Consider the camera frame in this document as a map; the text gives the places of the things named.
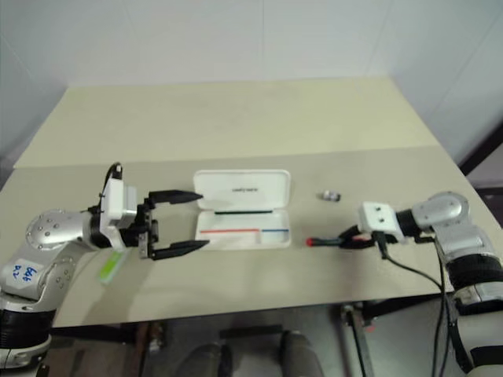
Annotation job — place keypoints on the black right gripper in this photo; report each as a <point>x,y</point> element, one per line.
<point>379,237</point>

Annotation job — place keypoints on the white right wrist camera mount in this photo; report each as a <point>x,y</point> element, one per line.
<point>377,218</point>

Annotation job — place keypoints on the small silver metal object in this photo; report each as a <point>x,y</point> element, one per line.
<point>329,195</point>

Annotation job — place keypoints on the metal table leg frame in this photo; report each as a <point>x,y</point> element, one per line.
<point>359,337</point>

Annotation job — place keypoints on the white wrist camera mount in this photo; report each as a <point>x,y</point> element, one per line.
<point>116,200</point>
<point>377,218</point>

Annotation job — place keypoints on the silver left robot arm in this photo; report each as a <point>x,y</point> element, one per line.
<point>47,231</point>

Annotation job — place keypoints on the green translucent marker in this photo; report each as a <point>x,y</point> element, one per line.
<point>112,268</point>

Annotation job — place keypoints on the dark rounded shape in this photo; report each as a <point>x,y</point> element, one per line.
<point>300,355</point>
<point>208,361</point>

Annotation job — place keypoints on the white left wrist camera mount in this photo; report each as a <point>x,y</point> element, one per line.
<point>116,200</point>

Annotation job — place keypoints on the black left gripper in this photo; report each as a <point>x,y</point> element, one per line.
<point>143,231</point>

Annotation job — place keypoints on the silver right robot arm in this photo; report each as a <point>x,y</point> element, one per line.
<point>448,212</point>

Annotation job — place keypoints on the red capped black marker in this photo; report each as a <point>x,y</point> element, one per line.
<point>314,241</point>

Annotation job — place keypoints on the white open pencil case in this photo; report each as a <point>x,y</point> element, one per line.
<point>243,239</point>

